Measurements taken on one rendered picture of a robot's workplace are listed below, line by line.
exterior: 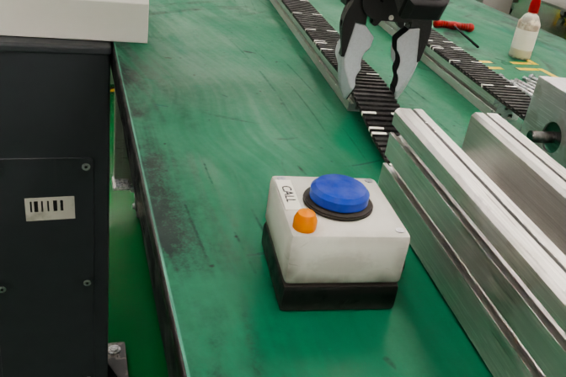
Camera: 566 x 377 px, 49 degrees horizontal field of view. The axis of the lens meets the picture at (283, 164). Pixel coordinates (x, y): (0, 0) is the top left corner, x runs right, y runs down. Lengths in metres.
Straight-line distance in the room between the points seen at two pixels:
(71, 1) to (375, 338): 0.65
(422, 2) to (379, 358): 0.35
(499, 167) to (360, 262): 0.18
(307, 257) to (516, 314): 0.13
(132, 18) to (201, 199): 0.44
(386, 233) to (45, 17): 0.63
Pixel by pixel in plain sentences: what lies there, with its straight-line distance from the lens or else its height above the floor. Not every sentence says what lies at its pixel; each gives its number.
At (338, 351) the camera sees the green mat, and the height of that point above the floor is 0.78.
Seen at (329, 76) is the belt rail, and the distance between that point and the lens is 0.84.
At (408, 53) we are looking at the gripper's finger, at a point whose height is 0.86.
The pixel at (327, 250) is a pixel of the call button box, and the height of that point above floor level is 0.83.
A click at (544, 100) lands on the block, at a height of 0.86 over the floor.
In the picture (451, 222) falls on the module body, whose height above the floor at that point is 0.83.
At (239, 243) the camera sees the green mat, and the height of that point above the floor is 0.78.
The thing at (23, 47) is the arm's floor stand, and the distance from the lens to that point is 0.90.
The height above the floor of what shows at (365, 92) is 0.81.
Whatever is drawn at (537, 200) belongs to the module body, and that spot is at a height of 0.84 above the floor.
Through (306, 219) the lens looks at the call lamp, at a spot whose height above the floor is 0.85.
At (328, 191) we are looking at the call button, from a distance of 0.41.
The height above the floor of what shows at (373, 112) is 0.80.
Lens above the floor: 1.05
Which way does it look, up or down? 26 degrees down
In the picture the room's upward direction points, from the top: 8 degrees clockwise
